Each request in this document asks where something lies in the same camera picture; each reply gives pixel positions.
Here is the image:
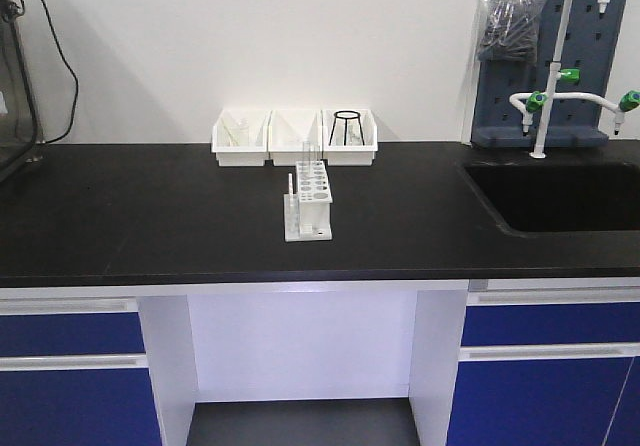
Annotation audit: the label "clear glass test tube front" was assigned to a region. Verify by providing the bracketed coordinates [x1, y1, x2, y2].
[303, 141, 313, 168]

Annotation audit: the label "white test tube rack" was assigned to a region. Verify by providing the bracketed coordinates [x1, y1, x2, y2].
[283, 160, 333, 242]

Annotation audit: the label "blue grey pegboard drying rack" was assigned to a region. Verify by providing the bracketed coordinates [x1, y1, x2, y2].
[471, 0, 626, 148]

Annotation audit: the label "clear beaker in middle bin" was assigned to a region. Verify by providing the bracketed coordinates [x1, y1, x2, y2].
[283, 136, 303, 149]

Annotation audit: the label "clear beaker in bin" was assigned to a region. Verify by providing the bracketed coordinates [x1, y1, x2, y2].
[283, 136, 303, 149]
[234, 118, 250, 146]

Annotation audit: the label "white right storage bin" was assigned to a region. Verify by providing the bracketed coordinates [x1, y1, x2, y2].
[321, 109, 378, 166]

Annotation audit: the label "white storage bin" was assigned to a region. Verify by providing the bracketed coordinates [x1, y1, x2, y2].
[321, 109, 378, 166]
[211, 108, 271, 167]
[268, 109, 323, 166]

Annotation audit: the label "white middle storage bin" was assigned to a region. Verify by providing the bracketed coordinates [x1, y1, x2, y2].
[268, 109, 323, 166]

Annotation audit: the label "clear flask in right bin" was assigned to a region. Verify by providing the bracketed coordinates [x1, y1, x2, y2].
[343, 129, 365, 146]

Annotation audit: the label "white left storage bin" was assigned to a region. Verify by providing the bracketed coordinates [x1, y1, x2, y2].
[211, 108, 271, 167]

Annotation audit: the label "clear beaker in left bin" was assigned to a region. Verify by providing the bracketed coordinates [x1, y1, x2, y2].
[234, 118, 250, 146]

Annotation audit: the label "black lab sink basin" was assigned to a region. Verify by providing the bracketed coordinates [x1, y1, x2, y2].
[464, 163, 639, 235]

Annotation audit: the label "white gooseneck lab faucet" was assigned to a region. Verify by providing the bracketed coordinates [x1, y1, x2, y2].
[509, 0, 639, 159]

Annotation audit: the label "blue upper right drawer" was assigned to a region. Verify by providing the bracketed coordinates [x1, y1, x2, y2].
[461, 290, 639, 346]

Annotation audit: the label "blue drawer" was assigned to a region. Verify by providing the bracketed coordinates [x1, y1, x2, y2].
[461, 290, 639, 346]
[1, 298, 145, 357]

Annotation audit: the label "clear plastic bag black pegs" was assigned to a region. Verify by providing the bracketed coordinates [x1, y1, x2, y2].
[476, 0, 547, 64]

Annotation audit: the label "blue upper left drawer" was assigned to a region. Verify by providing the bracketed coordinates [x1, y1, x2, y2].
[1, 298, 145, 357]

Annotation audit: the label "blue lower left cabinet door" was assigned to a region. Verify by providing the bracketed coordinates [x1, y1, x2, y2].
[1, 353, 162, 445]

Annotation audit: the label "blue cabinet door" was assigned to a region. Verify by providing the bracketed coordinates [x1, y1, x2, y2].
[446, 342, 639, 445]
[1, 353, 162, 445]

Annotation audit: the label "blue lower right cabinet door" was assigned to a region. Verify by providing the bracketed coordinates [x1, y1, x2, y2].
[446, 342, 639, 445]

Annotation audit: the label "black wire tripod stand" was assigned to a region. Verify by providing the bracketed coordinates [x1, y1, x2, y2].
[329, 110, 365, 146]

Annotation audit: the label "black hanging power cable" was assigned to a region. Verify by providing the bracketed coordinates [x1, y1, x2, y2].
[14, 0, 80, 145]

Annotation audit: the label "glass enclosure at left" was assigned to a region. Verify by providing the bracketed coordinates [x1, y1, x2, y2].
[1, 0, 42, 180]

